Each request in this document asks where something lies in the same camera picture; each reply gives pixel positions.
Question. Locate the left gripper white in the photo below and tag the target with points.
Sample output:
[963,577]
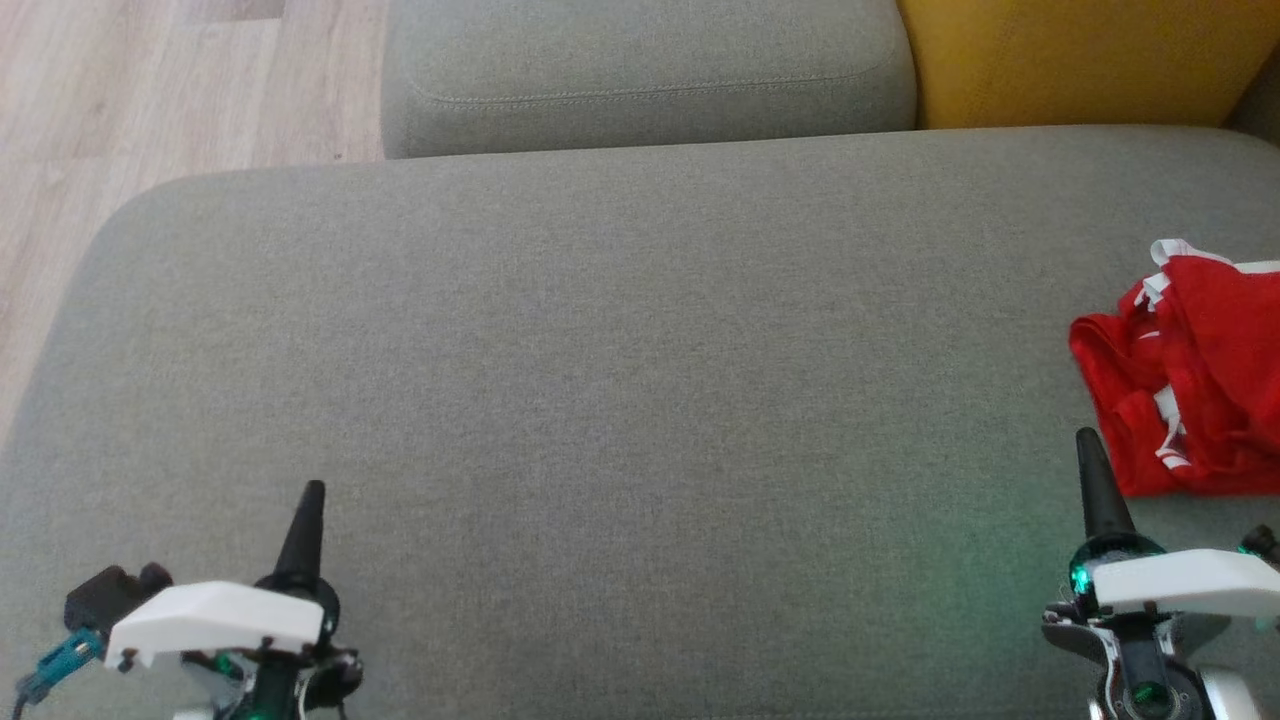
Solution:
[210,620]

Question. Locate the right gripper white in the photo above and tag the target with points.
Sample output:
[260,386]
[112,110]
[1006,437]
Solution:
[1190,585]

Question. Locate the red Bulls basketball jersey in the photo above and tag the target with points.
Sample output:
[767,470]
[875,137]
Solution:
[1120,400]

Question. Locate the grey sofa seat cushion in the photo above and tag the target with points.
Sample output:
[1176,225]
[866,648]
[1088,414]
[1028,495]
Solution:
[600,400]

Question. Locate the yellow sofa cushion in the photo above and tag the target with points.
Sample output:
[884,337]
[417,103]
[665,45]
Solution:
[1090,60]

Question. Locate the grey sofa back cushion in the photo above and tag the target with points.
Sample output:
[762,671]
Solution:
[650,70]

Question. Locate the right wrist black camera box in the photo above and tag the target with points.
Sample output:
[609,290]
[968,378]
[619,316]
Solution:
[1262,543]

